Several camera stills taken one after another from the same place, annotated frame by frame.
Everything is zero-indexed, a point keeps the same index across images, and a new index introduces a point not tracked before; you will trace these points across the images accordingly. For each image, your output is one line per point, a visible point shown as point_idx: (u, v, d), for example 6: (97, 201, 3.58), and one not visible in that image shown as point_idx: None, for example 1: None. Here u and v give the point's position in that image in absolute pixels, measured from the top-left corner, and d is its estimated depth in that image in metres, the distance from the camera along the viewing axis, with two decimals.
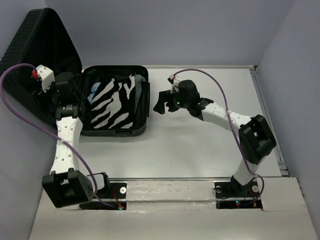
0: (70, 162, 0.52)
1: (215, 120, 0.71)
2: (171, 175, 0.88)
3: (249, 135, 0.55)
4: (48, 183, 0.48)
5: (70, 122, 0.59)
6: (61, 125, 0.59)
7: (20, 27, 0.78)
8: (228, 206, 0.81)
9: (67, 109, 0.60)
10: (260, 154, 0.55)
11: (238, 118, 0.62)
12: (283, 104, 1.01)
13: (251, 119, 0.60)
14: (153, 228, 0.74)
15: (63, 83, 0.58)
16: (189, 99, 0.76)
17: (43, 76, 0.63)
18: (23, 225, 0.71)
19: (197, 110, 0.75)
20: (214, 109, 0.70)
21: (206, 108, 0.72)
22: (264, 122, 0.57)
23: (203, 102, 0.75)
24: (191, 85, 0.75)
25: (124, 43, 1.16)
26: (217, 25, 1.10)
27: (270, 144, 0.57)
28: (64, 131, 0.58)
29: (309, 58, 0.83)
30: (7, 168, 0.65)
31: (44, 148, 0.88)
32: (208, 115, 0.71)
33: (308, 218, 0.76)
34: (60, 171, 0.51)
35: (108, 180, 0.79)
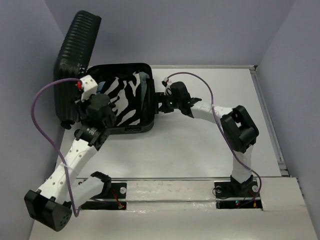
0: (56, 190, 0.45)
1: (204, 116, 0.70)
2: (171, 175, 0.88)
3: (230, 123, 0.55)
4: (28, 201, 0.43)
5: (84, 148, 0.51)
6: (75, 146, 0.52)
7: (77, 32, 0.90)
8: (228, 206, 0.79)
9: (90, 132, 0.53)
10: (243, 141, 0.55)
11: (222, 110, 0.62)
12: (283, 104, 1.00)
13: (232, 110, 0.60)
14: (153, 228, 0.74)
15: (96, 107, 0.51)
16: (180, 99, 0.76)
17: (85, 89, 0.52)
18: (22, 226, 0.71)
19: (187, 109, 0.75)
20: (202, 104, 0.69)
21: (193, 105, 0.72)
22: (244, 110, 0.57)
23: (193, 101, 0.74)
24: (182, 85, 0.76)
25: (124, 43, 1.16)
26: (217, 25, 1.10)
27: (253, 132, 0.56)
28: (73, 154, 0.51)
29: (309, 58, 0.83)
30: (8, 169, 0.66)
31: (44, 148, 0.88)
32: (197, 112, 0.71)
33: (308, 218, 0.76)
34: (43, 193, 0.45)
35: (109, 183, 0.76)
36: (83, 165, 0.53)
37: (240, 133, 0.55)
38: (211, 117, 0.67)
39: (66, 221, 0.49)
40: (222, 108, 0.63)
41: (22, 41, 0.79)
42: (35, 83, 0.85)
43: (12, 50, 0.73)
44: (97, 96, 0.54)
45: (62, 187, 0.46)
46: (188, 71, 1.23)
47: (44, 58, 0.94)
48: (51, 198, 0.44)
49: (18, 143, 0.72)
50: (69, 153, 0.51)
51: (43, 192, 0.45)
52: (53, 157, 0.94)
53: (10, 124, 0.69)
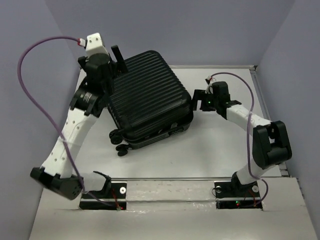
0: (59, 167, 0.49)
1: (238, 121, 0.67)
2: (171, 175, 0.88)
3: (263, 136, 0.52)
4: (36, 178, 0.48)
5: (80, 118, 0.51)
6: (71, 117, 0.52)
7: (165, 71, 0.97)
8: (228, 206, 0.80)
9: (85, 97, 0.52)
10: (270, 158, 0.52)
11: (258, 120, 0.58)
12: (283, 104, 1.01)
13: (270, 124, 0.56)
14: (153, 228, 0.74)
15: (91, 66, 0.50)
16: (219, 97, 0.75)
17: (86, 47, 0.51)
18: (23, 226, 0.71)
19: (223, 108, 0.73)
20: (239, 109, 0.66)
21: (231, 107, 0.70)
22: (283, 128, 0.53)
23: (231, 102, 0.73)
24: (224, 84, 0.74)
25: (124, 43, 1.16)
26: (217, 25, 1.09)
27: (285, 154, 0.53)
28: (70, 126, 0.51)
29: (309, 58, 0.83)
30: (8, 169, 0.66)
31: (44, 149, 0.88)
32: (232, 115, 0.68)
33: (308, 219, 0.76)
34: (48, 170, 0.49)
35: (109, 183, 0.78)
36: (84, 135, 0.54)
37: (269, 151, 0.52)
38: (244, 123, 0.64)
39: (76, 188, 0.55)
40: (259, 119, 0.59)
41: (22, 40, 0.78)
42: (35, 83, 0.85)
43: (12, 50, 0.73)
44: (96, 56, 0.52)
45: (64, 163, 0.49)
46: (187, 71, 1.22)
47: (45, 58, 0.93)
48: (56, 175, 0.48)
49: (18, 143, 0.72)
50: (66, 125, 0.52)
51: (47, 168, 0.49)
52: None
53: (11, 124, 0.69)
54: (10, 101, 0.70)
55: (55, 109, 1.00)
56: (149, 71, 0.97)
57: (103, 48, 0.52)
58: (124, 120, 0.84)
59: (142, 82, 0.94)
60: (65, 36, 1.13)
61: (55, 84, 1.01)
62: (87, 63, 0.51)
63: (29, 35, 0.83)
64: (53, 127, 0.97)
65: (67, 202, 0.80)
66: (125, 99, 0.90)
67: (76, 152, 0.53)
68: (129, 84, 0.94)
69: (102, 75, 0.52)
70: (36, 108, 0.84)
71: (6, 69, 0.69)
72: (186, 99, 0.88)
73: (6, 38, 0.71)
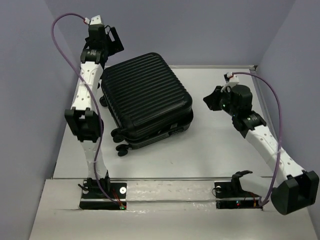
0: (87, 103, 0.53)
1: (259, 147, 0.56)
2: (171, 175, 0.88)
3: (294, 192, 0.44)
4: (69, 116, 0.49)
5: (93, 67, 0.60)
6: (84, 68, 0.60)
7: (166, 72, 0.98)
8: (228, 206, 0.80)
9: (91, 53, 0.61)
10: (291, 209, 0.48)
11: (288, 165, 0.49)
12: (283, 104, 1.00)
13: (302, 173, 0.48)
14: (153, 228, 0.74)
15: (93, 28, 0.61)
16: (238, 109, 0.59)
17: (89, 23, 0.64)
18: (23, 225, 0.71)
19: (243, 124, 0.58)
20: (264, 136, 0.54)
21: (255, 129, 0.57)
22: (316, 183, 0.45)
23: (253, 118, 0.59)
24: (247, 93, 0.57)
25: (124, 42, 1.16)
26: (217, 25, 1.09)
27: (307, 203, 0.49)
28: (86, 74, 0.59)
29: (309, 58, 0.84)
30: (9, 169, 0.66)
31: (44, 149, 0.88)
32: (254, 138, 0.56)
33: (308, 218, 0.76)
34: (79, 107, 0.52)
35: (108, 181, 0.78)
36: (96, 84, 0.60)
37: (293, 202, 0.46)
38: (267, 155, 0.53)
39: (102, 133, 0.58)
40: (289, 162, 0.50)
41: (22, 40, 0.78)
42: (35, 83, 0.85)
43: (12, 50, 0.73)
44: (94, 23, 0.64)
45: (89, 100, 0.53)
46: (187, 70, 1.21)
47: (45, 57, 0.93)
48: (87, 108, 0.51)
49: (19, 143, 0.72)
50: (82, 74, 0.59)
51: (77, 106, 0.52)
52: (52, 156, 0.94)
53: (11, 124, 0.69)
54: (11, 100, 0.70)
55: (55, 109, 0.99)
56: (150, 72, 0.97)
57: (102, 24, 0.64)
58: (126, 119, 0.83)
59: (144, 82, 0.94)
60: (64, 35, 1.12)
61: (55, 84, 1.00)
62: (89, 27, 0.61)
63: (29, 35, 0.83)
64: (53, 127, 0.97)
65: (67, 202, 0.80)
66: (127, 98, 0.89)
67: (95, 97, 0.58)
68: (130, 84, 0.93)
69: (102, 37, 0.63)
70: (36, 107, 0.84)
71: (6, 69, 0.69)
72: (188, 100, 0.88)
73: (7, 38, 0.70)
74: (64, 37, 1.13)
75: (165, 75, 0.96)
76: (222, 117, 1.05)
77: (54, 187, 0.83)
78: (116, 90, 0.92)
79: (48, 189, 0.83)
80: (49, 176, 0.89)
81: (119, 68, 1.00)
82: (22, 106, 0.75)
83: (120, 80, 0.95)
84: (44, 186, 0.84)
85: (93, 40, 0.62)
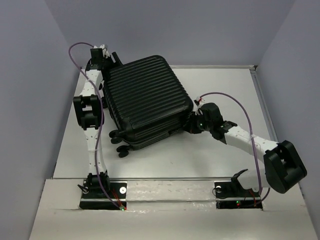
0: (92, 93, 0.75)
1: (239, 144, 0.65)
2: (171, 175, 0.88)
3: (277, 162, 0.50)
4: (77, 101, 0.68)
5: (95, 73, 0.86)
6: (89, 74, 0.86)
7: (169, 74, 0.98)
8: (228, 206, 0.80)
9: (94, 66, 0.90)
10: (288, 182, 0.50)
11: (263, 143, 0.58)
12: (283, 104, 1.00)
13: (277, 145, 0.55)
14: (153, 228, 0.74)
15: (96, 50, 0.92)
16: (212, 121, 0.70)
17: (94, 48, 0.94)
18: (23, 225, 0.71)
19: (220, 133, 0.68)
20: (238, 132, 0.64)
21: (229, 130, 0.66)
22: (293, 149, 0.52)
23: (226, 125, 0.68)
24: (214, 107, 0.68)
25: (124, 42, 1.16)
26: (217, 24, 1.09)
27: (300, 172, 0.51)
28: (91, 76, 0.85)
29: (309, 57, 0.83)
30: (8, 169, 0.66)
31: (44, 148, 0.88)
32: (232, 139, 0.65)
33: (308, 218, 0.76)
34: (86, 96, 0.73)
35: (108, 180, 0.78)
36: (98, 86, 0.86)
37: (284, 174, 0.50)
38: (248, 148, 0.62)
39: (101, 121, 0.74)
40: (264, 141, 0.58)
41: (22, 41, 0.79)
42: (35, 83, 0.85)
43: (12, 50, 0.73)
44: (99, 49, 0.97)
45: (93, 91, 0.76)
46: (187, 70, 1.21)
47: (45, 58, 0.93)
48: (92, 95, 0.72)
49: (19, 143, 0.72)
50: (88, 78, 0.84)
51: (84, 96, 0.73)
52: (52, 156, 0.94)
53: (11, 124, 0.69)
54: (11, 100, 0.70)
55: (55, 109, 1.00)
56: (152, 75, 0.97)
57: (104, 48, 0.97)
58: (126, 122, 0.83)
59: (145, 85, 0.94)
60: (64, 35, 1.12)
61: (55, 83, 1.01)
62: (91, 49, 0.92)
63: (29, 35, 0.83)
64: (54, 126, 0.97)
65: (67, 201, 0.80)
66: (127, 101, 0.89)
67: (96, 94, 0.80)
68: (132, 87, 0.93)
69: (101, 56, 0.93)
70: (36, 107, 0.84)
71: (6, 68, 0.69)
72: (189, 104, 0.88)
73: (7, 38, 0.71)
74: (64, 37, 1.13)
75: (168, 78, 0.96)
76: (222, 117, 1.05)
77: (54, 187, 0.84)
78: (117, 92, 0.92)
79: (48, 189, 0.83)
80: (49, 176, 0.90)
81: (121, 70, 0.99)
82: (22, 106, 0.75)
83: (122, 82, 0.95)
84: (44, 186, 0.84)
85: (94, 58, 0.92)
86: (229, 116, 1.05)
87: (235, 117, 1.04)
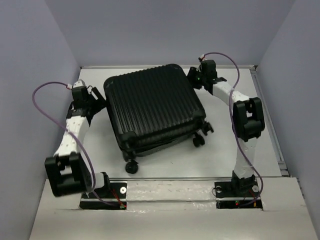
0: (72, 147, 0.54)
1: (221, 96, 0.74)
2: (171, 175, 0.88)
3: (241, 110, 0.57)
4: (51, 164, 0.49)
5: (78, 119, 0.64)
6: (70, 121, 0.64)
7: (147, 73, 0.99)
8: (227, 206, 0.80)
9: (77, 112, 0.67)
10: (246, 130, 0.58)
11: (239, 97, 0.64)
12: (283, 104, 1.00)
13: (249, 100, 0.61)
14: (153, 228, 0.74)
15: (76, 90, 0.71)
16: (206, 74, 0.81)
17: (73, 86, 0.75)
18: (23, 226, 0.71)
19: (210, 84, 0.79)
20: (223, 86, 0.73)
21: (217, 83, 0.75)
22: (259, 104, 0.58)
23: (217, 79, 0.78)
24: (212, 61, 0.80)
25: (125, 43, 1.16)
26: (217, 25, 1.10)
27: (259, 126, 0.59)
28: (72, 126, 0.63)
29: (310, 57, 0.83)
30: (8, 169, 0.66)
31: (44, 149, 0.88)
32: (217, 90, 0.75)
33: (309, 218, 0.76)
34: (63, 153, 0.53)
35: (108, 180, 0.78)
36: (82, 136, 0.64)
37: (245, 121, 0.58)
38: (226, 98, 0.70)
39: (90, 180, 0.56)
40: (240, 95, 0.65)
41: (22, 41, 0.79)
42: (36, 83, 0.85)
43: (12, 51, 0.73)
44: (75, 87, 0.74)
45: (74, 145, 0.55)
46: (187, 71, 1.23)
47: (45, 58, 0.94)
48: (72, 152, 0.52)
49: (19, 143, 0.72)
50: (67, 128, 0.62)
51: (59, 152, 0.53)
52: (52, 157, 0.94)
53: (11, 124, 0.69)
54: (11, 100, 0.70)
55: (56, 109, 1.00)
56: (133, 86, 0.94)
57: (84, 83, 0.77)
58: (198, 116, 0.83)
59: (150, 96, 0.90)
60: (65, 35, 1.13)
61: (55, 84, 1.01)
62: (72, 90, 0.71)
63: (29, 36, 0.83)
64: (54, 126, 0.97)
65: (67, 202, 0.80)
66: (168, 109, 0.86)
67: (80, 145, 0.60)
68: (144, 106, 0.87)
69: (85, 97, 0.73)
70: (36, 107, 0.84)
71: (6, 68, 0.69)
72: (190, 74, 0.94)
73: (7, 39, 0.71)
74: (65, 38, 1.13)
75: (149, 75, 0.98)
76: (222, 117, 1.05)
77: None
78: (150, 119, 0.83)
79: (48, 189, 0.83)
80: (49, 176, 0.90)
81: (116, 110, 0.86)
82: (22, 106, 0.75)
83: (134, 114, 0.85)
84: (44, 186, 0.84)
85: (77, 100, 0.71)
86: (229, 117, 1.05)
87: None
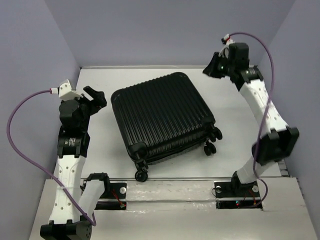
0: (68, 212, 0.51)
1: (251, 103, 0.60)
2: (171, 175, 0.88)
3: (273, 141, 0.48)
4: (46, 233, 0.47)
5: (72, 162, 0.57)
6: (62, 165, 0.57)
7: (153, 84, 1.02)
8: (228, 206, 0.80)
9: (71, 144, 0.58)
10: (269, 158, 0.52)
11: (274, 120, 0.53)
12: (283, 104, 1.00)
13: (285, 127, 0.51)
14: (153, 228, 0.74)
15: (66, 116, 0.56)
16: (235, 62, 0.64)
17: (58, 93, 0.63)
18: (22, 227, 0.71)
19: (240, 77, 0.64)
20: (257, 91, 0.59)
21: (251, 83, 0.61)
22: (296, 137, 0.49)
23: (251, 72, 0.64)
24: (245, 46, 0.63)
25: (125, 43, 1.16)
26: (217, 25, 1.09)
27: (283, 154, 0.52)
28: (65, 173, 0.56)
29: (310, 57, 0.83)
30: (8, 169, 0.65)
31: (43, 149, 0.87)
32: (247, 93, 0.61)
33: (308, 218, 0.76)
34: (58, 221, 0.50)
35: (108, 181, 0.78)
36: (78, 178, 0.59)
37: (270, 151, 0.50)
38: (258, 113, 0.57)
39: (89, 229, 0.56)
40: (276, 117, 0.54)
41: (22, 40, 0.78)
42: (36, 82, 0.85)
43: (11, 50, 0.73)
44: (64, 104, 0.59)
45: (70, 209, 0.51)
46: (188, 71, 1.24)
47: (45, 58, 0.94)
48: (68, 221, 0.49)
49: (19, 143, 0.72)
50: (60, 174, 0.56)
51: (56, 215, 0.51)
52: (52, 157, 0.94)
53: (11, 124, 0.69)
54: (11, 100, 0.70)
55: (55, 109, 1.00)
56: (139, 97, 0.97)
57: (73, 91, 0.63)
58: (207, 121, 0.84)
59: (158, 107, 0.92)
60: (64, 35, 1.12)
61: (55, 83, 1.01)
62: (60, 114, 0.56)
63: (28, 34, 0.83)
64: (54, 126, 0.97)
65: None
66: (176, 120, 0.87)
67: (77, 196, 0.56)
68: (151, 116, 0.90)
69: (77, 120, 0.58)
70: (36, 107, 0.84)
71: (5, 67, 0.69)
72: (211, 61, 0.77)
73: (6, 38, 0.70)
74: (64, 37, 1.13)
75: (155, 86, 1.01)
76: (223, 118, 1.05)
77: (54, 187, 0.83)
78: (158, 128, 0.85)
79: (47, 190, 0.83)
80: (49, 176, 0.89)
81: (124, 121, 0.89)
82: (22, 105, 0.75)
83: (143, 124, 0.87)
84: (44, 187, 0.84)
85: (68, 127, 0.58)
86: (229, 117, 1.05)
87: (235, 118, 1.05)
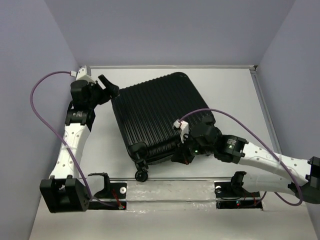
0: (68, 169, 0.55)
1: (259, 167, 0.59)
2: (171, 175, 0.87)
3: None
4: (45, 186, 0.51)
5: (77, 129, 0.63)
6: (69, 130, 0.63)
7: (153, 85, 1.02)
8: (228, 206, 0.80)
9: (77, 116, 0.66)
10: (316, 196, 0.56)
11: (296, 167, 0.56)
12: (283, 104, 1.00)
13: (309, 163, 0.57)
14: (152, 228, 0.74)
15: (77, 89, 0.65)
16: (214, 145, 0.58)
17: (76, 76, 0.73)
18: (23, 226, 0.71)
19: (230, 154, 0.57)
20: (257, 154, 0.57)
21: (245, 153, 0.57)
22: None
23: (233, 142, 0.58)
24: (209, 128, 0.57)
25: (124, 43, 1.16)
26: (217, 25, 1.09)
27: None
28: (70, 136, 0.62)
29: (309, 57, 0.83)
30: (9, 168, 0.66)
31: (44, 149, 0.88)
32: (249, 162, 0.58)
33: (308, 218, 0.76)
34: (59, 176, 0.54)
35: (108, 180, 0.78)
36: (81, 145, 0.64)
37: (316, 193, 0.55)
38: (277, 171, 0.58)
39: (87, 199, 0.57)
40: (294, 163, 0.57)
41: (21, 40, 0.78)
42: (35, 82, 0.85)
43: (11, 50, 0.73)
44: (76, 81, 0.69)
45: (71, 167, 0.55)
46: (188, 71, 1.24)
47: (45, 58, 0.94)
48: (68, 175, 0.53)
49: (19, 143, 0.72)
50: (66, 136, 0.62)
51: (57, 172, 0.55)
52: (52, 157, 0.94)
53: (12, 124, 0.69)
54: (12, 99, 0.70)
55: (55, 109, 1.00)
56: (140, 97, 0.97)
57: (87, 75, 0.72)
58: None
59: (159, 107, 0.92)
60: (64, 35, 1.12)
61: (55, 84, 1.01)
62: (72, 88, 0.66)
63: (27, 34, 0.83)
64: (54, 126, 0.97)
65: None
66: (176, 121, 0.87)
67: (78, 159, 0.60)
68: (152, 116, 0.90)
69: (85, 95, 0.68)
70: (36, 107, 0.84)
71: (6, 67, 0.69)
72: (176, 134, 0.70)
73: (6, 38, 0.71)
74: (64, 37, 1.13)
75: (155, 87, 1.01)
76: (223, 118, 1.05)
77: None
78: (158, 128, 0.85)
79: None
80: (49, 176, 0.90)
81: (124, 120, 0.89)
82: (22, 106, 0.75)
83: (144, 124, 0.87)
84: None
85: (77, 101, 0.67)
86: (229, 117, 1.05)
87: (235, 118, 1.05)
